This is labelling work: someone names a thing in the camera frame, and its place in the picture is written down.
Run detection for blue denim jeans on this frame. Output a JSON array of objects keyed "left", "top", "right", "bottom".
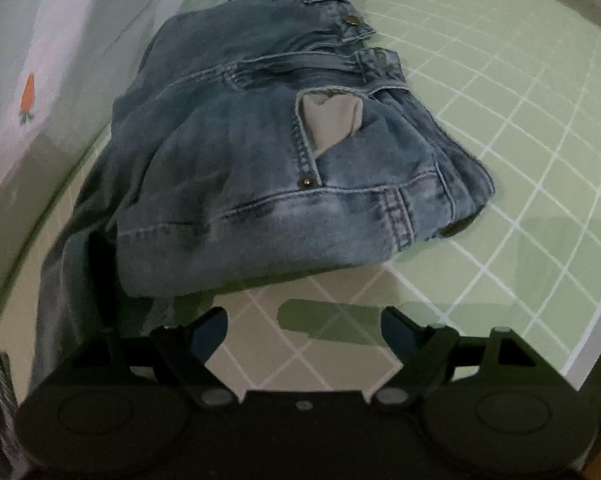
[{"left": 30, "top": 0, "right": 495, "bottom": 386}]

